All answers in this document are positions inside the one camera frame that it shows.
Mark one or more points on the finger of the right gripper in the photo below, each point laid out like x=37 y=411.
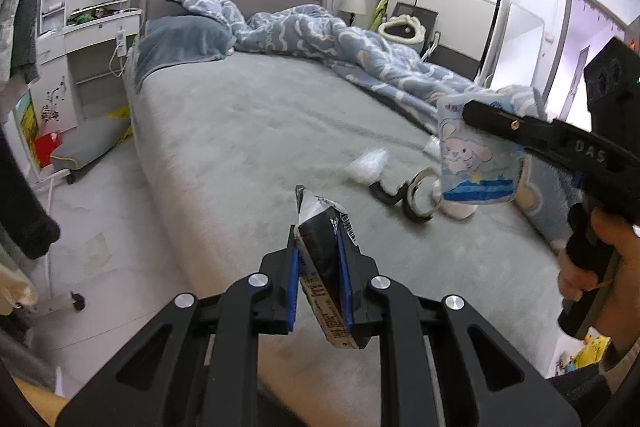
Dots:
x=552 y=142

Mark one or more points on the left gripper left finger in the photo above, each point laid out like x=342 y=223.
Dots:
x=195 y=362

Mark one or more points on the black white milk carton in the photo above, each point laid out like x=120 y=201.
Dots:
x=324 y=238

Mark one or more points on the blue cartoon snack bag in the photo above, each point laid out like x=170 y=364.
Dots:
x=476 y=168

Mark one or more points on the tape roll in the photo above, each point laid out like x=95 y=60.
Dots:
x=418 y=203

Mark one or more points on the clear plastic bag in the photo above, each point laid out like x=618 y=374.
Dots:
x=367 y=169

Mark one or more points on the black curved plastic piece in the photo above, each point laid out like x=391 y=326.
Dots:
x=389 y=199

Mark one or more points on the person's right hand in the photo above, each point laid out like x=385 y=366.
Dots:
x=619 y=317

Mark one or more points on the blue patterned duvet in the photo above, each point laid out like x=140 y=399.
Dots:
x=396 y=74

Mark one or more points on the white rolling clothes rack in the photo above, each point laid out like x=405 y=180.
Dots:
x=71 y=300

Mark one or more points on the white cat bed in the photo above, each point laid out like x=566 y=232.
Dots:
x=404 y=29

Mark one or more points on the cream hanging garment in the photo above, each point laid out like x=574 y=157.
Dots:
x=17 y=289

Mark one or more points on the grey bed with sheet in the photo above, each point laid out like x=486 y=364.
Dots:
x=224 y=145

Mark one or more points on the hanging black garment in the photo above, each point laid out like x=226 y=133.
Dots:
x=22 y=215

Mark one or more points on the bedside table lamp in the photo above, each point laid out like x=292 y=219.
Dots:
x=353 y=9

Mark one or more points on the grey cushioned stool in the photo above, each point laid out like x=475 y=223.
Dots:
x=90 y=141

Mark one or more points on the red box on floor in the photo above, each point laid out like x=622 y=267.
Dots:
x=44 y=146

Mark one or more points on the grey blue pillow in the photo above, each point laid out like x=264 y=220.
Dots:
x=175 y=40

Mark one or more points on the white dressing table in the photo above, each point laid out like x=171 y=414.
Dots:
x=81 y=52

